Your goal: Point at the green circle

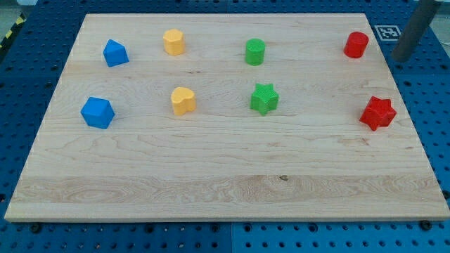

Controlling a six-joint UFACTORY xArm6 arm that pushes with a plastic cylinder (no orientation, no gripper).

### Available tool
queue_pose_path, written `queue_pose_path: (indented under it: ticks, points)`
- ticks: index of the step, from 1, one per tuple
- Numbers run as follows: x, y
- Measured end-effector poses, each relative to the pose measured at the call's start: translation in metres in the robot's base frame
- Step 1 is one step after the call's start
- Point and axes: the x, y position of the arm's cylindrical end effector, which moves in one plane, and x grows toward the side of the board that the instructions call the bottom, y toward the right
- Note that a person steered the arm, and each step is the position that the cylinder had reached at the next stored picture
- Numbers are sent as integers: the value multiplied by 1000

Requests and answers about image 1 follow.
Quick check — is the green star block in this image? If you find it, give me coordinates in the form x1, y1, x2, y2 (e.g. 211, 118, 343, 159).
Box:
250, 83, 279, 116

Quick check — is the yellow heart block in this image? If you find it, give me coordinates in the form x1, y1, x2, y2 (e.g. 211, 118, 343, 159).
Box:
171, 87, 196, 116

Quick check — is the wooden board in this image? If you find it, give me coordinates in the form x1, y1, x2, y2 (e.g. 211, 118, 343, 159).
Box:
5, 13, 449, 223

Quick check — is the green cylinder block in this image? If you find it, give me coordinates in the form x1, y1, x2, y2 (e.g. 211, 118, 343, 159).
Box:
245, 38, 266, 66

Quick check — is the yellow hexagon block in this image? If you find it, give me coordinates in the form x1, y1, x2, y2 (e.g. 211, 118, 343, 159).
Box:
163, 29, 186, 56

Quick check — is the blue cube block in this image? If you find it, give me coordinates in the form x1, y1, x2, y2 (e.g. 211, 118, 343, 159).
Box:
80, 97, 115, 129

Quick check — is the blue pentagon block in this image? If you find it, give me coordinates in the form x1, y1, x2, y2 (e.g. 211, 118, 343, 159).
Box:
103, 39, 129, 67

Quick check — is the red star block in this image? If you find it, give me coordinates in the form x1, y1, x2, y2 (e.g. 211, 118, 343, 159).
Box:
359, 96, 397, 131

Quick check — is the red cylinder block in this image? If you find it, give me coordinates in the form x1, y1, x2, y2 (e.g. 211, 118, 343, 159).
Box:
344, 32, 369, 58

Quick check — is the white fiducial marker tag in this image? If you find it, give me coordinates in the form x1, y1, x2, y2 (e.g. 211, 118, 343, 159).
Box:
375, 25, 401, 41

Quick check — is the grey cylindrical pointer rod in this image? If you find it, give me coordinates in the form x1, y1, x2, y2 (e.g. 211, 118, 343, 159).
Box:
391, 0, 444, 63

